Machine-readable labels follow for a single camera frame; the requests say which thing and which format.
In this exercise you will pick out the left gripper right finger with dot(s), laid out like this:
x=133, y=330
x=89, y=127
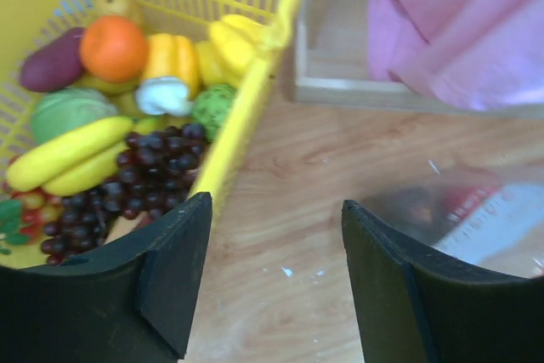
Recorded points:
x=416, y=304

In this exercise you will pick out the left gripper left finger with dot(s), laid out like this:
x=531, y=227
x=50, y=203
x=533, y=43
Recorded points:
x=131, y=300

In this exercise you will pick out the clear zip top bag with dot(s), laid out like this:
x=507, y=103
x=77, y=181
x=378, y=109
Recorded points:
x=504, y=234

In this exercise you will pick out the dark grape bunch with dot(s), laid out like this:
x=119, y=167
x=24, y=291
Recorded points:
x=147, y=173

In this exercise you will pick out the red apple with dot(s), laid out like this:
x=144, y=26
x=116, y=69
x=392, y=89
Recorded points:
x=461, y=201

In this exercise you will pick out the cherry sprig with leaves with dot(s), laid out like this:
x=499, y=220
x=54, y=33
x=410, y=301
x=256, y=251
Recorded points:
x=24, y=215

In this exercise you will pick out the yellow banana bunch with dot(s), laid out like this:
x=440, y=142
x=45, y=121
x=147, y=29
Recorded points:
x=79, y=159

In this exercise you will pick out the green round fruit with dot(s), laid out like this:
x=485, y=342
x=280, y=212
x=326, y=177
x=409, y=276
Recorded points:
x=67, y=109

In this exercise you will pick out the white garlic bulb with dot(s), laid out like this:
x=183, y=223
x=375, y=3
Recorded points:
x=164, y=96

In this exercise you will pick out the green custard apple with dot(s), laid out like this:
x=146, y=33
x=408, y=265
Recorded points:
x=212, y=107

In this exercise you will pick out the orange mango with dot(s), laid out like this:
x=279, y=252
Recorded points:
x=106, y=88

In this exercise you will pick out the yellow bell pepper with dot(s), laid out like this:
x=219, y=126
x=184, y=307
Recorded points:
x=173, y=56
x=230, y=48

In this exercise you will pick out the purple sweet potato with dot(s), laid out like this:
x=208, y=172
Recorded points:
x=54, y=66

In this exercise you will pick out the orange fruit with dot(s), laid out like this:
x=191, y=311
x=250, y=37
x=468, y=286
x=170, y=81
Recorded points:
x=114, y=49

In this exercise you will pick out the wooden clothes rack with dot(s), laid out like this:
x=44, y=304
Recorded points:
x=382, y=61

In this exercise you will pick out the pink shirt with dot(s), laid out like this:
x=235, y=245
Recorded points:
x=459, y=27

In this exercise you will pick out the yellow pear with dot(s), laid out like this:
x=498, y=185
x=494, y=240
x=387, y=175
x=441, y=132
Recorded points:
x=128, y=9

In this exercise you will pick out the yellow plastic basket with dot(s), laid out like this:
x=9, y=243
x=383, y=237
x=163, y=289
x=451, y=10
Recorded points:
x=28, y=25

